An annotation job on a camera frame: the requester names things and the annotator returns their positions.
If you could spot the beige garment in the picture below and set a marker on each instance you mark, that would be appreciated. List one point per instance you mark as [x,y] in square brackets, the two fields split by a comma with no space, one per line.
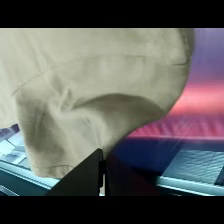
[90,93]

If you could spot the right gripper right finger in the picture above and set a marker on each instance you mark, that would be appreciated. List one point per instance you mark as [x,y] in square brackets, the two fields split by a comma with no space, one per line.
[125,180]

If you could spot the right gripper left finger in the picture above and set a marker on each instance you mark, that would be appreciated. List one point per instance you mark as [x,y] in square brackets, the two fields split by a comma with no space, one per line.
[85,178]

